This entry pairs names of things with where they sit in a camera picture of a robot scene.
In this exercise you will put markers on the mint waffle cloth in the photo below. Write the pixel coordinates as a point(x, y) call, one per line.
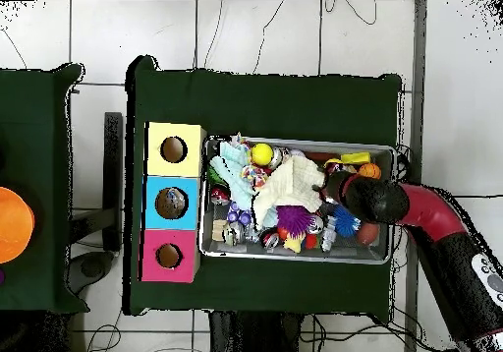
point(235, 175)

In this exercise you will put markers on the cream waffle cloth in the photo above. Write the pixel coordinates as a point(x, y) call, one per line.
point(292, 183)

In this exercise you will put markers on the clear plastic bottle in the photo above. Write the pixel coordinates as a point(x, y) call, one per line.
point(171, 201)

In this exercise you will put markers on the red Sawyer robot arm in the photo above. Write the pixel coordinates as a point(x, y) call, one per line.
point(428, 210)

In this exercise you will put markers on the wooden three-hole box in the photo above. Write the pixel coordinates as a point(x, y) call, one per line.
point(153, 210)

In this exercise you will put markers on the colourful patterned cloth wad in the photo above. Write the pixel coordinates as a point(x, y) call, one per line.
point(251, 173)

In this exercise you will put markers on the purple spiky ball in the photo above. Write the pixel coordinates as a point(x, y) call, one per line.
point(294, 219)

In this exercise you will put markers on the dark green table cloth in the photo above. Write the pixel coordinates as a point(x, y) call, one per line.
point(35, 131)
point(275, 104)

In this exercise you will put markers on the smooth yellow ball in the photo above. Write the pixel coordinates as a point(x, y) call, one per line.
point(333, 162)

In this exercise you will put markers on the blue spiky ball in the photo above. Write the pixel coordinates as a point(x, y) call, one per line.
point(346, 222)

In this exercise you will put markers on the small orange basketball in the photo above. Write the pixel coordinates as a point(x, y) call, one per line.
point(370, 171)

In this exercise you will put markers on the reddish brown ball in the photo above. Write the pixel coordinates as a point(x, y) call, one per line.
point(368, 234)

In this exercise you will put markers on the black upright panel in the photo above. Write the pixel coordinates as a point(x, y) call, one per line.
point(113, 171)

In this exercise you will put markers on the grey rounded base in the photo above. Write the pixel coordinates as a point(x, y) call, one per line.
point(90, 267)

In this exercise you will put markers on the orange round object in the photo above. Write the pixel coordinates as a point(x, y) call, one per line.
point(15, 226)

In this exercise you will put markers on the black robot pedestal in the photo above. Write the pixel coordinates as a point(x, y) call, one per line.
point(255, 334)

